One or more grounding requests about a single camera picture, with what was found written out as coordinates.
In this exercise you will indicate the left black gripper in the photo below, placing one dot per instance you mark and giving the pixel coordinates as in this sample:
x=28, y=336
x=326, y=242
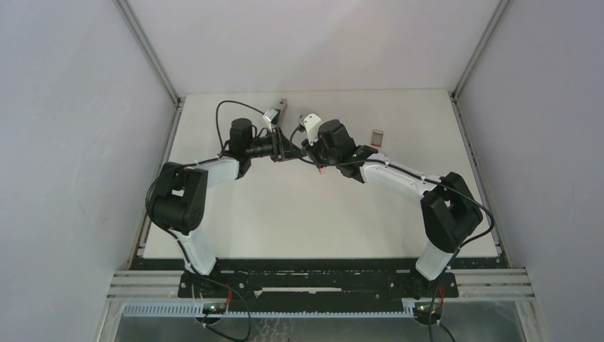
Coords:
x=282, y=148

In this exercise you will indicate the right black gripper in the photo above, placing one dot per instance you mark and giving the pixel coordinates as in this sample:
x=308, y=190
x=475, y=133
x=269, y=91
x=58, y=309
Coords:
x=311, y=149

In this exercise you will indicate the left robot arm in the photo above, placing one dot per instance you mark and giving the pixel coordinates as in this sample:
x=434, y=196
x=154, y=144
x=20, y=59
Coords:
x=176, y=199

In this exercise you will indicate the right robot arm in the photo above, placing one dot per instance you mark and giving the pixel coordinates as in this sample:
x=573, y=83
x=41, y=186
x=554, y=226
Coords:
x=450, y=214

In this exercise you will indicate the grey black long stapler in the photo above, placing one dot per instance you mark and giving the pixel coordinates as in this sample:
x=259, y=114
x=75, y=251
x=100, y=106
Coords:
x=281, y=107

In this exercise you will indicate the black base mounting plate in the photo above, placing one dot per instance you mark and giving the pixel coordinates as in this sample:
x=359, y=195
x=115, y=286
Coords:
x=334, y=289

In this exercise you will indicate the left controller board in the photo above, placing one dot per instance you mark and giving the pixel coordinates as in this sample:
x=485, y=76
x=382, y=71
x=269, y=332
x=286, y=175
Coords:
x=214, y=309

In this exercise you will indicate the controller board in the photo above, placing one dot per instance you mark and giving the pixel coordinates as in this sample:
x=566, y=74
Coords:
x=214, y=309
x=426, y=316

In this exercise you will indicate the right controller board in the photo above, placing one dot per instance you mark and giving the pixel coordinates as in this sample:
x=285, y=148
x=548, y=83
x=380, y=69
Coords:
x=426, y=316

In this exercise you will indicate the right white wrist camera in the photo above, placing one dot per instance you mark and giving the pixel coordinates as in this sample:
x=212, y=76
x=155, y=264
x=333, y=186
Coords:
x=311, y=124

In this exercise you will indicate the left aluminium frame post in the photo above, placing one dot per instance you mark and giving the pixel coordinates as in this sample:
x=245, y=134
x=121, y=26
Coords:
x=141, y=38

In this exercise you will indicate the aluminium frame post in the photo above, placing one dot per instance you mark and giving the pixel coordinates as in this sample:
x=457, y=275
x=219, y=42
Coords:
x=141, y=38
x=487, y=34

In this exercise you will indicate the right aluminium frame post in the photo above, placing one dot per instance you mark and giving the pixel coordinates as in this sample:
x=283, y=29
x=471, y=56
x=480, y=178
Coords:
x=487, y=34

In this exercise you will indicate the white cable duct rail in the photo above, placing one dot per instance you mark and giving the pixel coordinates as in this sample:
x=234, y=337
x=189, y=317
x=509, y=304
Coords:
x=189, y=310

